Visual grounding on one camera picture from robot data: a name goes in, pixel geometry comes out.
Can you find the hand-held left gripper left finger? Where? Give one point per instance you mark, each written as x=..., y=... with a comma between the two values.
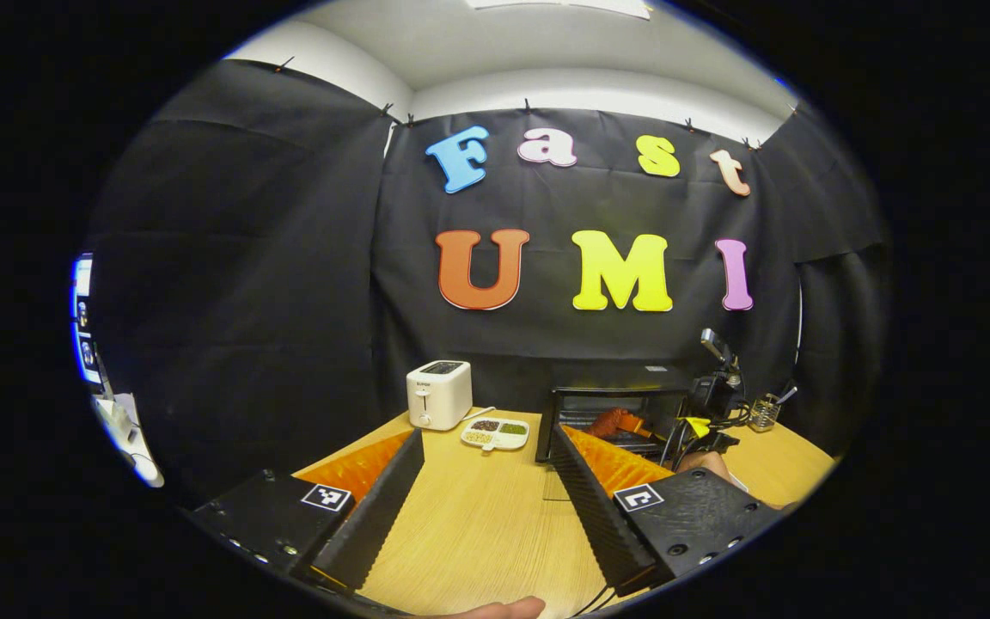
x=370, y=516

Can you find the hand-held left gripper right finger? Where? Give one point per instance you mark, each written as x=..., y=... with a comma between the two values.
x=602, y=516

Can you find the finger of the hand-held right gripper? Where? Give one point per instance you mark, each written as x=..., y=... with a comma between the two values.
x=639, y=425

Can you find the reddish brown food piece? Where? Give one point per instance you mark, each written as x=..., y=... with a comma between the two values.
x=607, y=423

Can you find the black electric oven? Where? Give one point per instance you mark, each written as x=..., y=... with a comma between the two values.
x=615, y=378

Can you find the clear glass jar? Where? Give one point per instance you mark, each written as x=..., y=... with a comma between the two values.
x=764, y=414

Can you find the metal spoon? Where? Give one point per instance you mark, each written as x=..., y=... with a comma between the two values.
x=787, y=394

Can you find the white divided plate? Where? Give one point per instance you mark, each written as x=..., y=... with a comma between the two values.
x=495, y=434

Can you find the white toaster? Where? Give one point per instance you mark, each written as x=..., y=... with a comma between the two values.
x=437, y=395

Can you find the black backdrop cloth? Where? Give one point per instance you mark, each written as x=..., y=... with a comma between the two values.
x=246, y=258

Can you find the row of cloth clips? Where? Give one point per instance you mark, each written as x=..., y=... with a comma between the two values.
x=527, y=105

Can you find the large ceiling light panel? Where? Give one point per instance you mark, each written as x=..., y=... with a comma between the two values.
x=564, y=4

